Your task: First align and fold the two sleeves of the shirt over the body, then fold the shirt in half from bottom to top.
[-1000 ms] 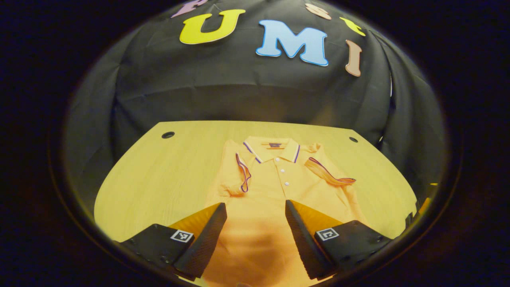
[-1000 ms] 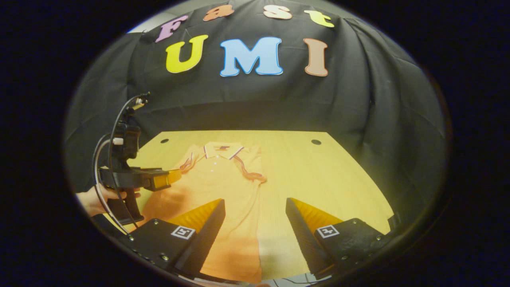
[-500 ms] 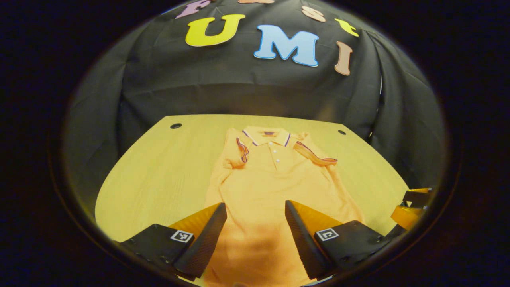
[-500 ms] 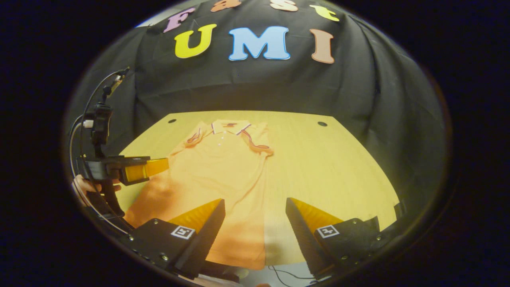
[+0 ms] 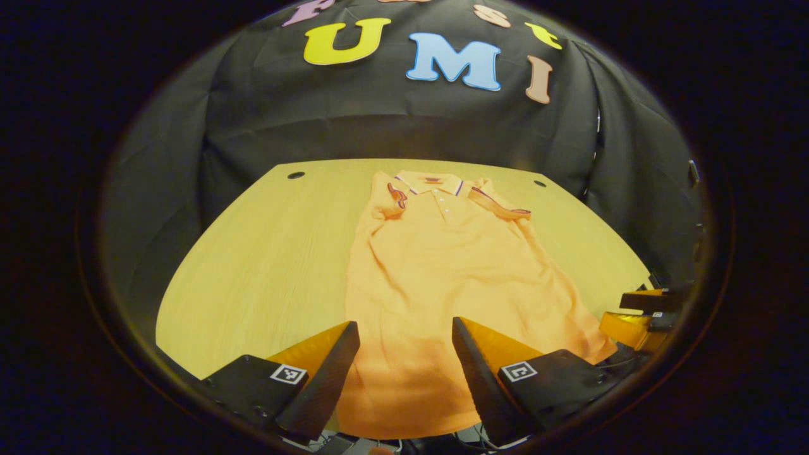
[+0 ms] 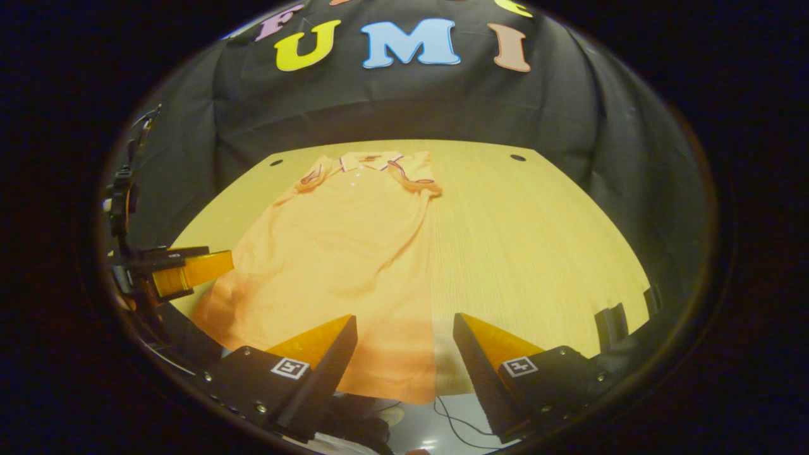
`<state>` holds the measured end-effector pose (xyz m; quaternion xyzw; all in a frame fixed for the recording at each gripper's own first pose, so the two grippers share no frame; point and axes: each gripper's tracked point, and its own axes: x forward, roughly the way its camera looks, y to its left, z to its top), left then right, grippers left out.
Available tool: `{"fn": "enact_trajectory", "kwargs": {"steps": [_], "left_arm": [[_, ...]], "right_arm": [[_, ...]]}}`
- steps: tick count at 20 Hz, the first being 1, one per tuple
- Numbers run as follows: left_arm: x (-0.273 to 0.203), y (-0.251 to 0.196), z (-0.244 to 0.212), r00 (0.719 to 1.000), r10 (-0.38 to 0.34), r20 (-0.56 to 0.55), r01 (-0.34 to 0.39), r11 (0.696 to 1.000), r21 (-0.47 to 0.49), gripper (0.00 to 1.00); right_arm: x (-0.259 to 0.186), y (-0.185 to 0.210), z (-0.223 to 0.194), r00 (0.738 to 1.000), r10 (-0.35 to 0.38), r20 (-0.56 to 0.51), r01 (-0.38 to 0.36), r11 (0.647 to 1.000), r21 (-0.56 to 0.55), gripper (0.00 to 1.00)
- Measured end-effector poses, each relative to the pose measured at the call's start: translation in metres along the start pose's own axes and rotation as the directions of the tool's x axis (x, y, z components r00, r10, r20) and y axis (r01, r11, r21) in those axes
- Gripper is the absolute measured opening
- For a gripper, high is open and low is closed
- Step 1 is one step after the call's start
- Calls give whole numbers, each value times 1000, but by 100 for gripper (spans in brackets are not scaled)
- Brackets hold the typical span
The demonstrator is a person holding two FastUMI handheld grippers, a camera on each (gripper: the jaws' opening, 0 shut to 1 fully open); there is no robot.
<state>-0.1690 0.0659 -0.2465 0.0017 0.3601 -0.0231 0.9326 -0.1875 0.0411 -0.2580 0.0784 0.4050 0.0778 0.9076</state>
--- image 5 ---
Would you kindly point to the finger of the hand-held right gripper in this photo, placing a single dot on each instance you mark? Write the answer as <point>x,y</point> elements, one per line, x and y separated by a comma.
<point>632,328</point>
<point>651,301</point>

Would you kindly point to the orange T-shirt with striped collar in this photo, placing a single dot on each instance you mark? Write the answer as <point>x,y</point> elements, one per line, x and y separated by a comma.
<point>436,278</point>

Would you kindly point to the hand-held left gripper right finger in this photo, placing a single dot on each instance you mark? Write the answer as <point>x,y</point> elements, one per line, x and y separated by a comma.
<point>480,382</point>

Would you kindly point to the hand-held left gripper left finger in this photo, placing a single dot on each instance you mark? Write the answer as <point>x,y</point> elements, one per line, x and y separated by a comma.
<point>325,382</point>

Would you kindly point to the black backdrop cloth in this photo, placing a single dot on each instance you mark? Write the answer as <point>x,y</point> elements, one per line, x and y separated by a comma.
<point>284,114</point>

